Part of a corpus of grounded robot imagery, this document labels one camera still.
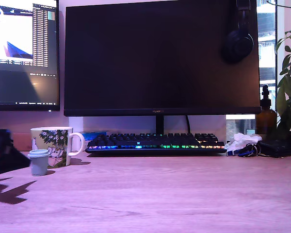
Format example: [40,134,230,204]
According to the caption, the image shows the amber pump bottle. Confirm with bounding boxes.
[256,84,277,135]

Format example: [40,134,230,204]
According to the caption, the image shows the blue tissue pack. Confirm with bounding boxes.
[81,131,110,142]

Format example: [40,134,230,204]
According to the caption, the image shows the large black computer monitor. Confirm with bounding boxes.
[63,0,261,135]

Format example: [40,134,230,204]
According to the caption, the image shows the keys with blue lanyard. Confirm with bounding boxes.
[226,143,262,158]

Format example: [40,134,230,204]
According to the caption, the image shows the black pouch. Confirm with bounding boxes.
[258,138,291,158]

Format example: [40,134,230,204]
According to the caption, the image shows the small brown box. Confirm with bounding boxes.
[12,133,32,152]

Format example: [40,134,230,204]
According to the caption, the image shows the grey-blue coffee capsule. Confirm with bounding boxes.
[27,149,50,177]

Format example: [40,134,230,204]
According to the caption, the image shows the backlit black keyboard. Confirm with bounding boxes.
[84,132,228,154]

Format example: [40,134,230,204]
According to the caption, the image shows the illustrated ceramic mug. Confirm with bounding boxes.
[30,126,85,168]

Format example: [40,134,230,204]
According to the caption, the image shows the crumpled white tissue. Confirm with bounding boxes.
[225,133,263,152]

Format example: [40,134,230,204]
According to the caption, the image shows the black headphones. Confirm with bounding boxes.
[220,0,255,65]

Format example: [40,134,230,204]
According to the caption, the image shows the lit computer monitor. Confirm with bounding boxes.
[0,0,61,112]

